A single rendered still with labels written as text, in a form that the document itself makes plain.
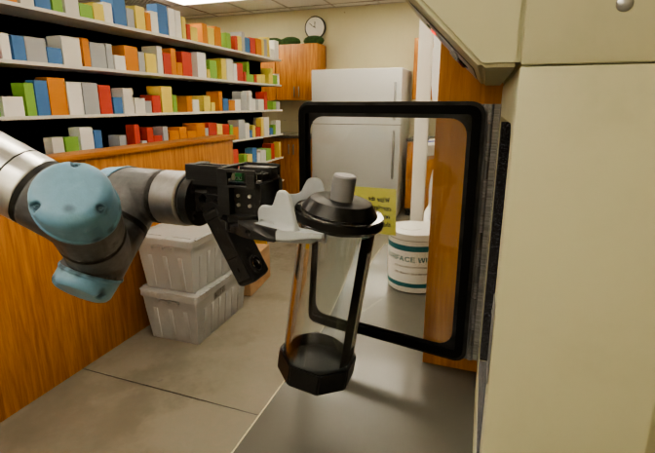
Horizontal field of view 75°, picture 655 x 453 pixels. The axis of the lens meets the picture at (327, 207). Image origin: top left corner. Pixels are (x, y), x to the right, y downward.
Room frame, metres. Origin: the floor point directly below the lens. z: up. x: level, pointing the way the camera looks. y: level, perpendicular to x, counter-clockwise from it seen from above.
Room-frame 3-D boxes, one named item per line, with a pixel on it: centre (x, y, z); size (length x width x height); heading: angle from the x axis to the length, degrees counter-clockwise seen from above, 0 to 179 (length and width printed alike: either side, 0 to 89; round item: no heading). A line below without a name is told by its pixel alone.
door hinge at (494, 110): (0.59, -0.22, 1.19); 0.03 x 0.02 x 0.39; 160
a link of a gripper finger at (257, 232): (0.50, 0.08, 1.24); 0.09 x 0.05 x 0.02; 46
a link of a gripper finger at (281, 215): (0.48, 0.05, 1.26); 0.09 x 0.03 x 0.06; 46
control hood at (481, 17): (0.47, -0.13, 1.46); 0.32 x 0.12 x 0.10; 160
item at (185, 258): (2.58, 0.83, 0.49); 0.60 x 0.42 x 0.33; 160
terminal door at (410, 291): (0.68, -0.09, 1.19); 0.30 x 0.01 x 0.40; 61
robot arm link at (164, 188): (0.58, 0.20, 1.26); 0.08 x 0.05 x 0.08; 160
